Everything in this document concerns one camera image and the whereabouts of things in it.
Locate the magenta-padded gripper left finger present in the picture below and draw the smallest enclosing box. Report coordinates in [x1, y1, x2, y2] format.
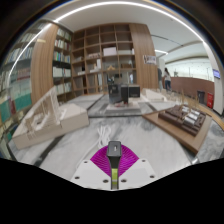
[70, 144, 114, 191]

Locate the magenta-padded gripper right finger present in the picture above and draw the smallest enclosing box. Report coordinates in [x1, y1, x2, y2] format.
[116, 144, 157, 191]

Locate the white architectural model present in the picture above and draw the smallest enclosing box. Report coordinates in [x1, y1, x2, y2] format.
[11, 85, 90, 150]

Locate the dark model on wooden board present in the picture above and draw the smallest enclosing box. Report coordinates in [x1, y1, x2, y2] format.
[142, 99, 213, 155]

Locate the small white building model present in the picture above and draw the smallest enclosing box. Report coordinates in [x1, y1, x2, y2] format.
[141, 87, 168, 103]

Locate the black building model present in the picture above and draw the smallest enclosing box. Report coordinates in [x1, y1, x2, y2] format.
[105, 83, 142, 112]

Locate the curved wooden slat bench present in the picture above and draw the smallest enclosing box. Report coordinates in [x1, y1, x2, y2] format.
[199, 108, 224, 132]

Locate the person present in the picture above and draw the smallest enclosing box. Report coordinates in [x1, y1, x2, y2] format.
[163, 67, 173, 92]
[157, 67, 164, 90]

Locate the glass-fronted bookcase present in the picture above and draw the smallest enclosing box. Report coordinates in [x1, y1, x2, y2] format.
[0, 21, 44, 159]

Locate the wooden shelf unit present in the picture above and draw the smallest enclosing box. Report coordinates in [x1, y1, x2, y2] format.
[52, 23, 138, 101]

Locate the curved ceiling light strip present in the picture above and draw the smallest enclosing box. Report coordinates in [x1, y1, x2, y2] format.
[53, 0, 205, 43]

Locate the white coiled cable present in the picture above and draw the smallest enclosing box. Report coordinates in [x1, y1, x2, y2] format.
[79, 124, 113, 159]

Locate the wall poster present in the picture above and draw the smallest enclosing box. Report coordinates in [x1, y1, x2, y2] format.
[143, 54, 157, 65]

